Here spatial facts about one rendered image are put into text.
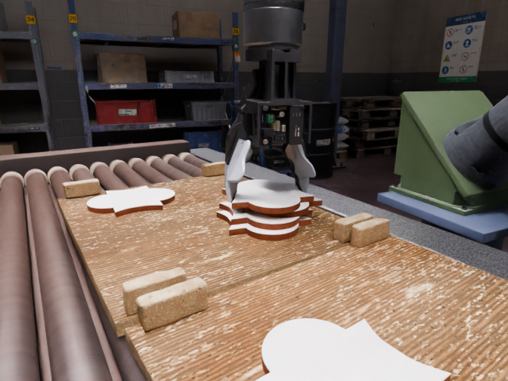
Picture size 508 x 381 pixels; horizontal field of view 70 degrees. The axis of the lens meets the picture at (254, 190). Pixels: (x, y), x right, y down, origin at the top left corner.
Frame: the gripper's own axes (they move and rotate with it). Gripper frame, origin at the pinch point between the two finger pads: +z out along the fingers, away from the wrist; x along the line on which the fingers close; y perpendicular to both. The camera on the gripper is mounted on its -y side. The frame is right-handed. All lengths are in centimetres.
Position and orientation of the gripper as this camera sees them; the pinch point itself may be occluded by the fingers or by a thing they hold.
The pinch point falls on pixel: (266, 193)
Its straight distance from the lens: 54.2
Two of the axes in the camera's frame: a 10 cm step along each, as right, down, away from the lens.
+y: 2.7, 2.8, -9.2
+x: 9.6, -0.8, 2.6
